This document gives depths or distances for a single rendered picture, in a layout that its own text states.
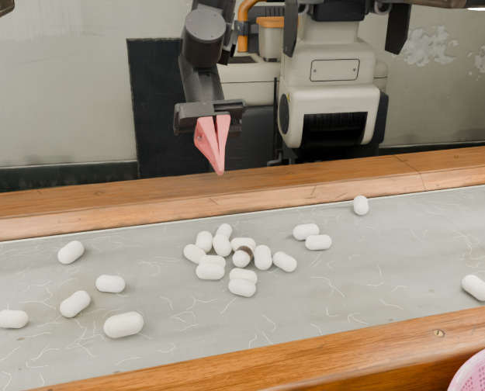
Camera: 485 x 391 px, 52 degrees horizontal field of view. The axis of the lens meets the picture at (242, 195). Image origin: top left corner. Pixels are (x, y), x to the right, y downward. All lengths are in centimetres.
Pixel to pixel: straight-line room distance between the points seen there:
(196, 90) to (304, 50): 55
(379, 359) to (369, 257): 21
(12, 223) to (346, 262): 44
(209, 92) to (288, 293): 32
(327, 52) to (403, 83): 173
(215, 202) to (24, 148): 215
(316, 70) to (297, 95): 8
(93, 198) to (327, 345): 42
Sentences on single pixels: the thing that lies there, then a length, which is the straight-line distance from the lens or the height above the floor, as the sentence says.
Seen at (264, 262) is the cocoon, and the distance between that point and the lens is 60.
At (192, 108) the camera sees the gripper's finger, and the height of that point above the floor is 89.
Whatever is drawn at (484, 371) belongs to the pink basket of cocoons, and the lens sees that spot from 50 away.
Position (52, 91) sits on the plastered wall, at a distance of 270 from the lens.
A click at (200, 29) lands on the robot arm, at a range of 71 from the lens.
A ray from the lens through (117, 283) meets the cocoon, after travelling 58.
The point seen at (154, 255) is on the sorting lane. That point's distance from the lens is 65.
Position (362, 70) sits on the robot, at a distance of 130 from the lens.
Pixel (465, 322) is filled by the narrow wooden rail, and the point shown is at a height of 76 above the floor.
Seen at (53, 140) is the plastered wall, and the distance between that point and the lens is 277.
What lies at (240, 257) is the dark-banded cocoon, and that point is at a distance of 60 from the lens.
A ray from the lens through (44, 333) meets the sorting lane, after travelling 55.
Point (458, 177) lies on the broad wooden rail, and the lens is 90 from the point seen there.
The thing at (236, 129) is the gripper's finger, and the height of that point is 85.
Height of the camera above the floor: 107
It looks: 25 degrees down
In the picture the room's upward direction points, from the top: straight up
